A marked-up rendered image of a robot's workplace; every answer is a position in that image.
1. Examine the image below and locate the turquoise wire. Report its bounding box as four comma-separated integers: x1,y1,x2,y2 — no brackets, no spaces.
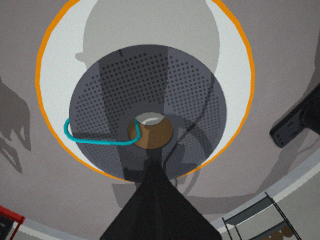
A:
64,118,141,145

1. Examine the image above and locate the orange painted ring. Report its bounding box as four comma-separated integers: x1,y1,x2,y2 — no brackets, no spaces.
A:
35,0,255,180

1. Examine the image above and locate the white circular mat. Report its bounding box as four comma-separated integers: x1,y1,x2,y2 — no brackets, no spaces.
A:
39,0,251,172

